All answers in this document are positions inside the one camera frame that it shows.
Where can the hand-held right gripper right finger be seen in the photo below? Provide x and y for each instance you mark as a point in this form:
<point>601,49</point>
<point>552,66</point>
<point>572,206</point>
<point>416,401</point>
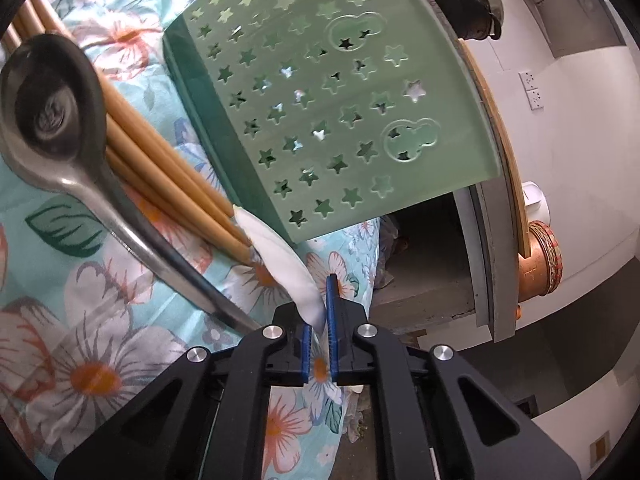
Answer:
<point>332,332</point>

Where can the white wall sockets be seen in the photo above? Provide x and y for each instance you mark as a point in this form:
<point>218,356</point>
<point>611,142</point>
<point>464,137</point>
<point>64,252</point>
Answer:
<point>531,91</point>

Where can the bundle of bamboo chopsticks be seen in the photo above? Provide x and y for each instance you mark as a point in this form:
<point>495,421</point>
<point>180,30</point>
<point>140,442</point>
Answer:
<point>165,170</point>

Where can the wooden cutting board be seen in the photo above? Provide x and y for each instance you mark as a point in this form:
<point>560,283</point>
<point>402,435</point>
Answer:
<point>505,160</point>

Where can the floral blue blanket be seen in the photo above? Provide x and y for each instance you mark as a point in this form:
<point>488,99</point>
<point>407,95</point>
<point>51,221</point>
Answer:
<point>75,310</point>

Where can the green star-cut utensil holder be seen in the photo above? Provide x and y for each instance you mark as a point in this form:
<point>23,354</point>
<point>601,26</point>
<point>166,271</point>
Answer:
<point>340,110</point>

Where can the metal spoon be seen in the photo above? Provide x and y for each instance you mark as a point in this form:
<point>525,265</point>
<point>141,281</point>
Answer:
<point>55,110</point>

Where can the white plastic ladle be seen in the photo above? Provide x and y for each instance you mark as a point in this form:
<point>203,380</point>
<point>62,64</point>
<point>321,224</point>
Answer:
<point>280,260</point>

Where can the copper pot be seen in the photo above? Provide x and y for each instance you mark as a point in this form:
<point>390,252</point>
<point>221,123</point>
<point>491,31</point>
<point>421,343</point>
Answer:
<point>537,265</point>

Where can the grey concrete counter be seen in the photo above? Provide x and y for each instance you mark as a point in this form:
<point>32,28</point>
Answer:
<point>495,260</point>

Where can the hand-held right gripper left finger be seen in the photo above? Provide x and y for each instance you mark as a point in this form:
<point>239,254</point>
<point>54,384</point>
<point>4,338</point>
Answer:
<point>306,355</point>

